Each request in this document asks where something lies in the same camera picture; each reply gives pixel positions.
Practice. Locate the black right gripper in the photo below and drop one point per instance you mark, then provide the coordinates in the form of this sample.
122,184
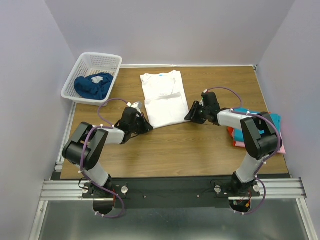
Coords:
192,115

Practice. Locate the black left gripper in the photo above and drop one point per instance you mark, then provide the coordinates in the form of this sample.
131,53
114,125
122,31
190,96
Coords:
147,127

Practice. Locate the white t shirt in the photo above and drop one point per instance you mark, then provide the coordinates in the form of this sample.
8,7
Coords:
164,98

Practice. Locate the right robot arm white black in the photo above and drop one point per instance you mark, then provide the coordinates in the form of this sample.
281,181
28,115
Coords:
261,138

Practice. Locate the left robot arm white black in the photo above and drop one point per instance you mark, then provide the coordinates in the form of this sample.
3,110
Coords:
85,146

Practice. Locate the orange folded t shirt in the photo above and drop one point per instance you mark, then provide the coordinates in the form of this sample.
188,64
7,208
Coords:
231,132

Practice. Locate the white skirting strip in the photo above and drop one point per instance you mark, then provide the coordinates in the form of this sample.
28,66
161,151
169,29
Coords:
135,66

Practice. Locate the dark blue t shirt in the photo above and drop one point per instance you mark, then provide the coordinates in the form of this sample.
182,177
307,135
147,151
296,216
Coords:
93,87

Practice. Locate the teal folded t shirt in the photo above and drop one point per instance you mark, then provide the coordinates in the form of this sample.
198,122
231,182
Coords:
238,134

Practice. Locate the white plastic laundry basket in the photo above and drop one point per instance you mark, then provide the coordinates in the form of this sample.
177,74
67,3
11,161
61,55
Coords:
91,63

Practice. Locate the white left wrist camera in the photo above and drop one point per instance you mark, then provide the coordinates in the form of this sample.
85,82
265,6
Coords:
136,105

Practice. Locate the aluminium side rail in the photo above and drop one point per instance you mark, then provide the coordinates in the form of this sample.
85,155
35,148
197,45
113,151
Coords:
60,159

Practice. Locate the aluminium extrusion rail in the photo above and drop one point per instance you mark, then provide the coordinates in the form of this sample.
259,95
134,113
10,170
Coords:
61,190

